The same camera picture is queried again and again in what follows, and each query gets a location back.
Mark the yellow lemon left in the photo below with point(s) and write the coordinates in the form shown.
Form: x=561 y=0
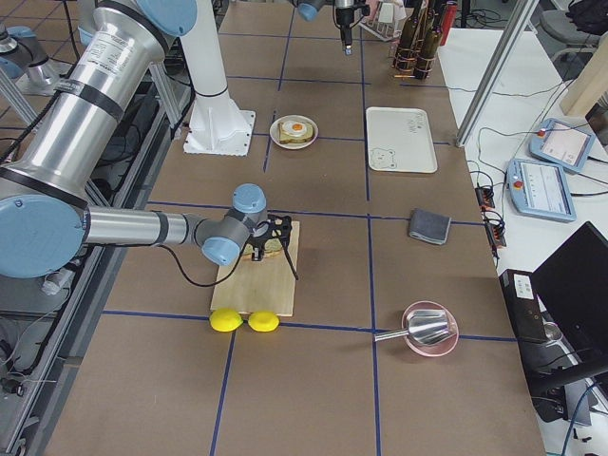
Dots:
x=225 y=320

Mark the near teach pendant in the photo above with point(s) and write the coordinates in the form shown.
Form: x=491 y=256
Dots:
x=539 y=189

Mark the teach pendant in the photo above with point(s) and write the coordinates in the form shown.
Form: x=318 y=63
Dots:
x=563 y=144
x=539 y=189

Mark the grey folded cloth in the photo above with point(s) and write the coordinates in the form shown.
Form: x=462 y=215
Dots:
x=429 y=227

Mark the fried egg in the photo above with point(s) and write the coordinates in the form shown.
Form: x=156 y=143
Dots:
x=294 y=129

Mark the yellow lemon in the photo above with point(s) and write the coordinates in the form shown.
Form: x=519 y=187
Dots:
x=225 y=320
x=263 y=321

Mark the black computer box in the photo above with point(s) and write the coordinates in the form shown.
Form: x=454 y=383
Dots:
x=522 y=306

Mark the aluminium frame post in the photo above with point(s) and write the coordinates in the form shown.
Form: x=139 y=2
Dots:
x=509 y=39

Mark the black laptop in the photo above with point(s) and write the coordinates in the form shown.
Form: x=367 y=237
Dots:
x=572 y=286

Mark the copper wire bottle rack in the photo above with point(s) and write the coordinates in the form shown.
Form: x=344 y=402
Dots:
x=409 y=73

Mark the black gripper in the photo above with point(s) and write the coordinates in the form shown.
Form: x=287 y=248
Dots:
x=256 y=249
x=344 y=17

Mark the wooden cutting board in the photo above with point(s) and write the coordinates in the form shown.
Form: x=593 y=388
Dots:
x=267 y=285

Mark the pink bowl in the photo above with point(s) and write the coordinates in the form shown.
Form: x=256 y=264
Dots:
x=442 y=348

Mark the white wire cup rack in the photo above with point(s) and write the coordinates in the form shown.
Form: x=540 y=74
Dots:
x=386 y=19

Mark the far teach pendant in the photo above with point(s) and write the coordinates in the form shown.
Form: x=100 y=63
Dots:
x=563 y=144

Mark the metal scoop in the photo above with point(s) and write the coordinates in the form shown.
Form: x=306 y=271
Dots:
x=423 y=327

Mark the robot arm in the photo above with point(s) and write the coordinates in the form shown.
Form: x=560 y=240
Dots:
x=309 y=9
x=45 y=217

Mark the cream bear tray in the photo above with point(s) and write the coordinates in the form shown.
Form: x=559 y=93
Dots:
x=399 y=140

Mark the dark green wine bottle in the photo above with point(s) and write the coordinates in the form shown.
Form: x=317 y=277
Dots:
x=406 y=38

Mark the red cylinder bottle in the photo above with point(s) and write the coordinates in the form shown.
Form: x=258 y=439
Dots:
x=448 y=18

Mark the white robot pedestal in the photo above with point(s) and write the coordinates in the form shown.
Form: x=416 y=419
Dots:
x=216 y=126

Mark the yellow lemon right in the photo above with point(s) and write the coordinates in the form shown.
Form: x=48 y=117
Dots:
x=263 y=321

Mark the white plate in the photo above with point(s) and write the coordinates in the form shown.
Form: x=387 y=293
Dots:
x=274 y=131

